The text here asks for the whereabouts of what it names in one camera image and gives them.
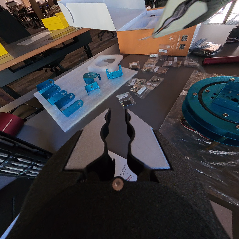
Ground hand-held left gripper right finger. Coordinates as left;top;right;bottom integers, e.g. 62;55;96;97
125;109;171;170

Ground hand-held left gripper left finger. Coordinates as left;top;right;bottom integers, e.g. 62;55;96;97
64;108;111;171

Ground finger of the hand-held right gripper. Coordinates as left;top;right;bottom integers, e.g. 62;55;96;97
153;3;209;38
153;0;190;34

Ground white instruction manual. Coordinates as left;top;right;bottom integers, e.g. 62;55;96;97
0;150;138;239

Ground red screwdriver handle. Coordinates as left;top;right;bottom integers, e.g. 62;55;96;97
203;55;239;66

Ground pile of small parts bags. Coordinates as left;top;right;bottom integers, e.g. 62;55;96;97
116;43;200;109

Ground teal round turntable base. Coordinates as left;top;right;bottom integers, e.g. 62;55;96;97
182;76;239;147

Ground orange white cardboard box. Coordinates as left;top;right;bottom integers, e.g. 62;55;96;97
58;0;202;57

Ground white foam sheet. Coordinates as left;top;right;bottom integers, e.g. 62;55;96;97
33;64;138;133

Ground large clear plastic bag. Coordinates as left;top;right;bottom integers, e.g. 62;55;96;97
159;70;239;207

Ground black screwdriver bit tray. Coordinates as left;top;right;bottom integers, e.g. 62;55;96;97
0;131;53;180

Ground red metal case sleeve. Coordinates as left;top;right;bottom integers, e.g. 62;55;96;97
0;112;25;136

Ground wooden side table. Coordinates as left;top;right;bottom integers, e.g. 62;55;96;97
0;26;93;88

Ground yellow plastic box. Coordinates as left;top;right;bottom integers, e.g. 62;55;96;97
0;43;9;57
41;12;70;31

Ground dark monitor panel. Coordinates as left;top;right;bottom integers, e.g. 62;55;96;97
0;9;32;44

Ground large blue U bracket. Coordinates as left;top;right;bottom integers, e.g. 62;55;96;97
47;84;67;106
36;79;55;94
61;93;84;118

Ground red white black servo wires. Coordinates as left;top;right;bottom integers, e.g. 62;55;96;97
180;119;212;143

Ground small blue angled bracket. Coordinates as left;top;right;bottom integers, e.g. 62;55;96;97
84;84;100;96

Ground teal multi-hole bracket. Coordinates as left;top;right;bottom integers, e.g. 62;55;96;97
83;72;101;84

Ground black cable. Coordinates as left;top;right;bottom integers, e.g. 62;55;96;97
8;103;45;115

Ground short blue U bracket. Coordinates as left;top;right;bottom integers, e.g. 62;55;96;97
105;65;124;80

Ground white foam ring block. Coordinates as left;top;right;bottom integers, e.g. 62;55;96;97
87;54;123;72

